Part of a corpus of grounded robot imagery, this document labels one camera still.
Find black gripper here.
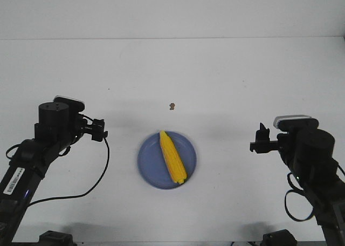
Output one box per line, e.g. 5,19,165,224
34,101,108,152
250,122,336,181

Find blue round plate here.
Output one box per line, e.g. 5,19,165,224
137,131,197,190

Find yellow toy corn cob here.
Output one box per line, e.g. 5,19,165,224
159,130,188,185

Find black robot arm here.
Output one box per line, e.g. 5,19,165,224
1,96,108,245
250,115,344,245

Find black base block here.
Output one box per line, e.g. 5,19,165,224
260,229,298,246
37,230,75,246

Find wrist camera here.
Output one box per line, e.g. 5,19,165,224
273,114,319,130
53,95,85,112

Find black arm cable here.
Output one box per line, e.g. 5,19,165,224
284,172,315,222
5,113,111,208

